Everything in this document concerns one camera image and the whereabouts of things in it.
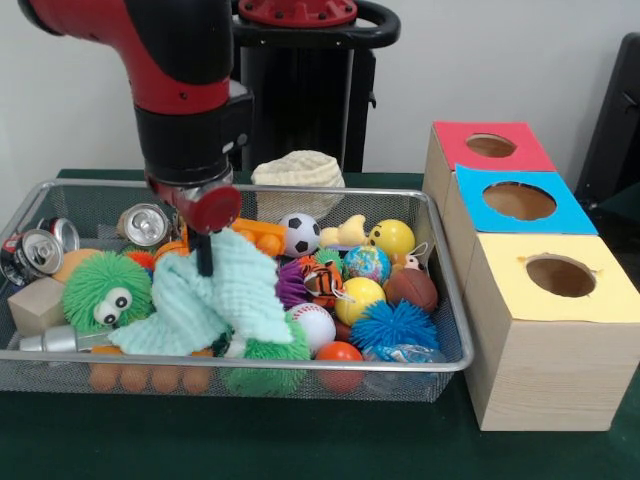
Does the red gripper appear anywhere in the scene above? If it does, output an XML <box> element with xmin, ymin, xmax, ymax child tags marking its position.
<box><xmin>144</xmin><ymin>172</ymin><xmax>244</xmax><ymax>277</ymax></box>

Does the mint green cloth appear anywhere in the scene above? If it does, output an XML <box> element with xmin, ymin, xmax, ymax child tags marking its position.
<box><xmin>107</xmin><ymin>232</ymin><xmax>296</xmax><ymax>357</ymax></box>

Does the green spiky ball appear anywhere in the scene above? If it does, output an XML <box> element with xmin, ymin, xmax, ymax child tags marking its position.
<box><xmin>62</xmin><ymin>249</ymin><xmax>154</xmax><ymax>331</ymax></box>
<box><xmin>219</xmin><ymin>324</ymin><xmax>312</xmax><ymax>361</ymax></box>

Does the cream knitted cloth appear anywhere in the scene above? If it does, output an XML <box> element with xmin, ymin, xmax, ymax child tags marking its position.
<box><xmin>250</xmin><ymin>149</ymin><xmax>347</xmax><ymax>221</ymax></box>

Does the wooden box with three holes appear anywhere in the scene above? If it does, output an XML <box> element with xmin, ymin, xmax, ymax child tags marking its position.
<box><xmin>422</xmin><ymin>120</ymin><xmax>640</xmax><ymax>433</ymax></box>

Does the orange plastic block tray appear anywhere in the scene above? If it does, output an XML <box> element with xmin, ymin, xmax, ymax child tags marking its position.
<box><xmin>230</xmin><ymin>217</ymin><xmax>289</xmax><ymax>259</ymax></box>

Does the purple spiky ball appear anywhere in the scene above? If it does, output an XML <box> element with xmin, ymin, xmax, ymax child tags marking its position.
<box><xmin>277</xmin><ymin>259</ymin><xmax>309</xmax><ymax>311</ymax></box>

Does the small soccer ball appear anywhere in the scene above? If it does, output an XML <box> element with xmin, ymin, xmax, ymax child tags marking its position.
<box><xmin>277</xmin><ymin>213</ymin><xmax>323</xmax><ymax>259</ymax></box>

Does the striped tiger plush toy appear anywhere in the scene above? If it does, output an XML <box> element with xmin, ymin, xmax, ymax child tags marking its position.
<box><xmin>302</xmin><ymin>260</ymin><xmax>346</xmax><ymax>309</ymax></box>

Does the white baseball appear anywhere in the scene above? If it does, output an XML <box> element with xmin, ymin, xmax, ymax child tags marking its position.
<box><xmin>288</xmin><ymin>303</ymin><xmax>338</xmax><ymax>354</ymax></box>

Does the blue spiky ball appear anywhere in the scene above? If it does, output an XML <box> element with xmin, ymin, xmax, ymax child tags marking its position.
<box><xmin>349</xmin><ymin>298</ymin><xmax>441</xmax><ymax>351</ymax></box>

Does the brown toy football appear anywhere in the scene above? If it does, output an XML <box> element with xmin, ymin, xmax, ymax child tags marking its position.
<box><xmin>384</xmin><ymin>269</ymin><xmax>441</xmax><ymax>314</ymax></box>

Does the black flat panel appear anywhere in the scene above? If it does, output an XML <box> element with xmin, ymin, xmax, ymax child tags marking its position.
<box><xmin>574</xmin><ymin>32</ymin><xmax>640</xmax><ymax>201</ymax></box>

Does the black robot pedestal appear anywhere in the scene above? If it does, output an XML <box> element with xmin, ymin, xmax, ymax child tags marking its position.
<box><xmin>232</xmin><ymin>0</ymin><xmax>401</xmax><ymax>174</ymax></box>

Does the silver wire mesh bin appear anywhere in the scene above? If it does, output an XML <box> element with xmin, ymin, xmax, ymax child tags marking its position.
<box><xmin>0</xmin><ymin>178</ymin><xmax>476</xmax><ymax>404</ymax></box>

